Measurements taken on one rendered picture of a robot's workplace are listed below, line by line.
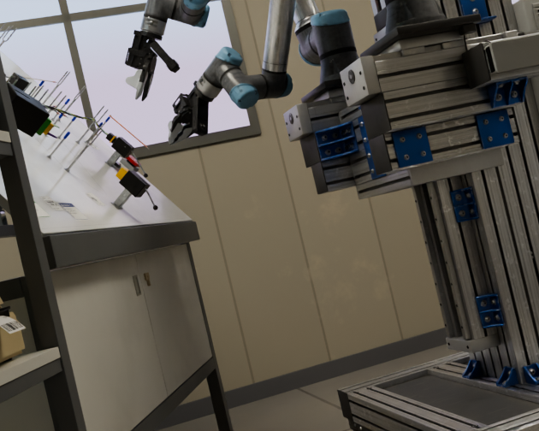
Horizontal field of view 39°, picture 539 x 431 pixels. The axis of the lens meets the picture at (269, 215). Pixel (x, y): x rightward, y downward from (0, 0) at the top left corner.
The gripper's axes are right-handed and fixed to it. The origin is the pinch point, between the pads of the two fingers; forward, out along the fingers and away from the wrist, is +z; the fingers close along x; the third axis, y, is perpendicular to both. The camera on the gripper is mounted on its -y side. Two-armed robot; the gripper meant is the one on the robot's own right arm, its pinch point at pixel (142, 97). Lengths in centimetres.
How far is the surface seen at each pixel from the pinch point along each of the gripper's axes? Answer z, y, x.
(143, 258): 43, -19, 33
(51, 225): 30, -10, 89
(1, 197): 26, -1, 96
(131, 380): 66, -29, 65
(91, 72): -6, 53, -113
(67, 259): 35, -15, 92
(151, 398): 72, -34, 54
